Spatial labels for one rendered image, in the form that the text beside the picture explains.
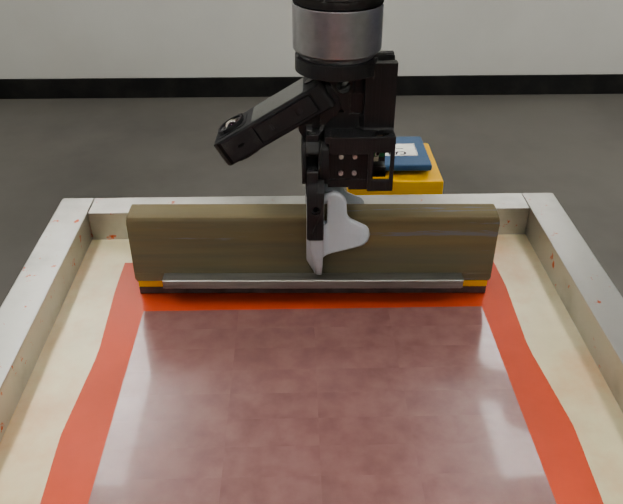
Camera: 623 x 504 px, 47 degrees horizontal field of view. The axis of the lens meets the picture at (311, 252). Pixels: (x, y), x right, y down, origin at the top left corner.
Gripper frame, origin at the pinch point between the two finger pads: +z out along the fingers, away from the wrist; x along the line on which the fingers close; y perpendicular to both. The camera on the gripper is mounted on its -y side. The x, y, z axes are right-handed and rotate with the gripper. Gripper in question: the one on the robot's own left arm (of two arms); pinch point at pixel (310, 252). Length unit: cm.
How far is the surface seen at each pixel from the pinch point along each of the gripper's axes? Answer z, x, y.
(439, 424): 4.9, -18.7, 10.1
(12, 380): 2.7, -15.2, -25.2
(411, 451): 4.9, -21.5, 7.4
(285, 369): 5.0, -11.8, -2.6
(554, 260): 2.5, 1.8, 25.6
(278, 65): 85, 322, -9
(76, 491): 5.0, -24.7, -17.9
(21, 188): 102, 212, -117
